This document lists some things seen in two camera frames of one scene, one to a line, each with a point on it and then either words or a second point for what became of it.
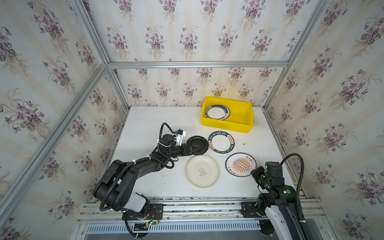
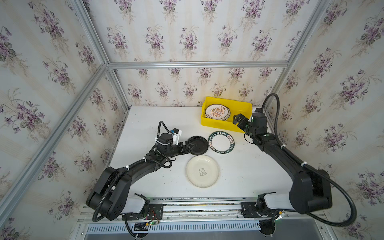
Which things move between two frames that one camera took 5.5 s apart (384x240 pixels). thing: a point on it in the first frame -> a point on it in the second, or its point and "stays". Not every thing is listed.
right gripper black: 257,174 -> 246,125
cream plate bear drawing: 202,171 stays
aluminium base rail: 196,209 stays
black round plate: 199,145 stays
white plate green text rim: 221,142 stays
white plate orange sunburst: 240,164 -> 217,112
